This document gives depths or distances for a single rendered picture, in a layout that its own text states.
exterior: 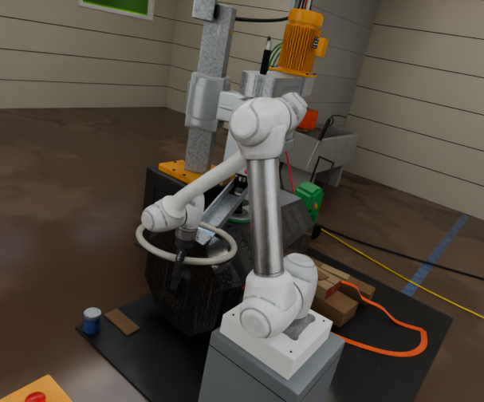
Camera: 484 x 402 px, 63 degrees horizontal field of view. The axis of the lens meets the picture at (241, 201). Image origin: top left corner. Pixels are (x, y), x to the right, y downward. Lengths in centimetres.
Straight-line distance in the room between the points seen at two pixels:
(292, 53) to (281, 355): 201
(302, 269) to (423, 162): 589
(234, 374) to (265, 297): 45
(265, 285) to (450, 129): 604
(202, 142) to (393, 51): 474
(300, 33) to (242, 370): 209
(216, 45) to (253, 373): 231
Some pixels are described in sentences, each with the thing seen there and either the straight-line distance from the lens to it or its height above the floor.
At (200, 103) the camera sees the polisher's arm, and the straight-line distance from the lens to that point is 311.
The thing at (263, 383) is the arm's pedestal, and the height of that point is 75.
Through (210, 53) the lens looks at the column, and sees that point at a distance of 315.
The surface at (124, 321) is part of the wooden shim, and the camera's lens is 283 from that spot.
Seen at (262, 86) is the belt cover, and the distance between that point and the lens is 221.
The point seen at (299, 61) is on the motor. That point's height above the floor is 179.
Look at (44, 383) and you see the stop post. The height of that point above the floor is 108.
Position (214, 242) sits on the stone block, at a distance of 229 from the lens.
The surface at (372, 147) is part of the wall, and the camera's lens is 741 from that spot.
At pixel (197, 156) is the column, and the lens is 327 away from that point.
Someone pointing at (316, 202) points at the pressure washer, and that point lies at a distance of 426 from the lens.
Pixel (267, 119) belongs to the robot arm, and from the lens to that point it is 114.
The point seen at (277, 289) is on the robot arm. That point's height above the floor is 115.
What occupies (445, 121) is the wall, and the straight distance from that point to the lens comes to 709.
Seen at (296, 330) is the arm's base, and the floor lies 91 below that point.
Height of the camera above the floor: 184
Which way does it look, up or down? 22 degrees down
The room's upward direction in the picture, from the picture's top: 11 degrees clockwise
